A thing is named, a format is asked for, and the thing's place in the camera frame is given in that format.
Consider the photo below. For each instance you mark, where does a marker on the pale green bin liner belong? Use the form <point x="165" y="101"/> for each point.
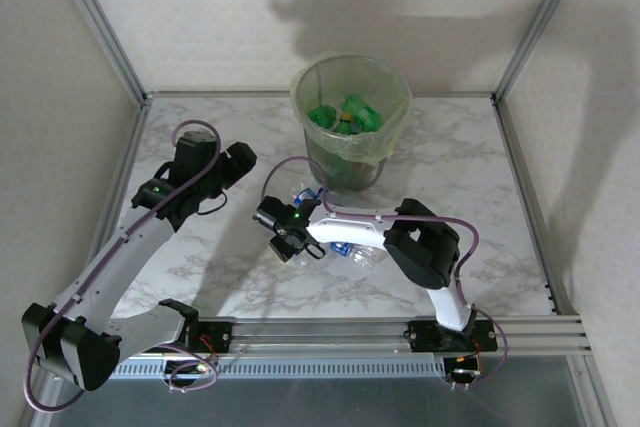
<point x="360" y="149"/>

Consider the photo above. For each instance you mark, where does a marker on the clear bottle blue label white cap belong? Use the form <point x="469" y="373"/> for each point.
<point x="342" y="248"/>

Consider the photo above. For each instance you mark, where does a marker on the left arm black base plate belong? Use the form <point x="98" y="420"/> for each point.
<point x="225" y="332"/>

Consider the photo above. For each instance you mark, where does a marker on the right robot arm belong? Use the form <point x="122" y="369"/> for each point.
<point x="350" y="232"/>

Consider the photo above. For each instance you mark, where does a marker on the aluminium frame post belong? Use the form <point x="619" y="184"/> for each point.
<point x="93" y="12"/>
<point x="545" y="12"/>

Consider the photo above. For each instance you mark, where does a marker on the grey mesh waste bin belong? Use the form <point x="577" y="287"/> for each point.
<point x="340" y="174"/>

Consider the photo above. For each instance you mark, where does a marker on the clear bottle dark blue label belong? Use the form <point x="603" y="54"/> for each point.
<point x="301" y="194"/>

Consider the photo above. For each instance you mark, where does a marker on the grey metal panel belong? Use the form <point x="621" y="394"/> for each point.
<point x="320" y="404"/>

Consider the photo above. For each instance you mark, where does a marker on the aluminium table edge rail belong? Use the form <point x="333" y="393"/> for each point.
<point x="450" y="94"/>

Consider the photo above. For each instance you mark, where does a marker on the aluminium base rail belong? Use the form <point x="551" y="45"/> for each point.
<point x="320" y="334"/>

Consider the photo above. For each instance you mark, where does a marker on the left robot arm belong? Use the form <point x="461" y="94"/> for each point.
<point x="110" y="267"/>

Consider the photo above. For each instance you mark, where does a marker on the aluminium side frame rail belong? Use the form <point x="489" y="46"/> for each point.
<point x="522" y="172"/>
<point x="118" y="172"/>

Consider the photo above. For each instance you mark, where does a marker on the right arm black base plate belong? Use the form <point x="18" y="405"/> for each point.
<point x="422" y="334"/>

